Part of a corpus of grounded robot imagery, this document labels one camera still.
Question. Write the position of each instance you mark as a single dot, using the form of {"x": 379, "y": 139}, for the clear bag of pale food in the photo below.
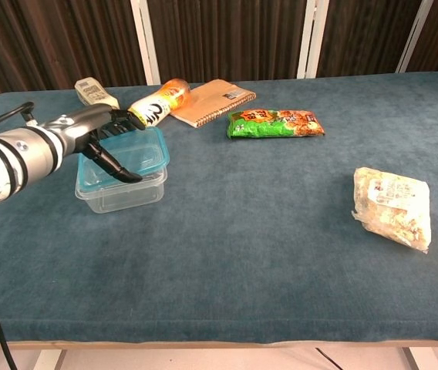
{"x": 396, "y": 208}

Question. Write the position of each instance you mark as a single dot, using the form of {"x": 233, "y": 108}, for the dark brown pleated curtain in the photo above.
{"x": 234, "y": 34}

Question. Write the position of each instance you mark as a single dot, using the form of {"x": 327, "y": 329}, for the orange tea bottle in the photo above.
{"x": 161, "y": 102}

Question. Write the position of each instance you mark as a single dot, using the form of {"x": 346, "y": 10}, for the white table leg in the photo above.
{"x": 413, "y": 358}
{"x": 49, "y": 360}

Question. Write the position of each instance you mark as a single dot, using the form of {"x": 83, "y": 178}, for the blue table cloth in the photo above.
{"x": 242, "y": 231}

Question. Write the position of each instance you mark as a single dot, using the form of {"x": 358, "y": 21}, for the brown spiral notebook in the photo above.
{"x": 213, "y": 102}

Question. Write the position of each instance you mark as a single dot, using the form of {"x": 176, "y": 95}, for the clear plastic food container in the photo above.
{"x": 126, "y": 198}

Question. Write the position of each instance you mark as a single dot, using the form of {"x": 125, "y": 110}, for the cream bottle with brown neck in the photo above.
{"x": 95, "y": 92}

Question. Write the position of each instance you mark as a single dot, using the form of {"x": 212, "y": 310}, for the green snack bag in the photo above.
{"x": 273, "y": 123}

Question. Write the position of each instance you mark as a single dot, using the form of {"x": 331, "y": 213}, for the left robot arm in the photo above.
{"x": 14, "y": 158}

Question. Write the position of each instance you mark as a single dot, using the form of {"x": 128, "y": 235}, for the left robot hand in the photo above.
{"x": 88, "y": 127}

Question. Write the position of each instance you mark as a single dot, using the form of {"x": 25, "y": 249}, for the white frame post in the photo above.
{"x": 311, "y": 38}
{"x": 413, "y": 34}
{"x": 145, "y": 38}

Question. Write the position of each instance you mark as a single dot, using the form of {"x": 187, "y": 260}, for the blue plastic lid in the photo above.
{"x": 142, "y": 154}

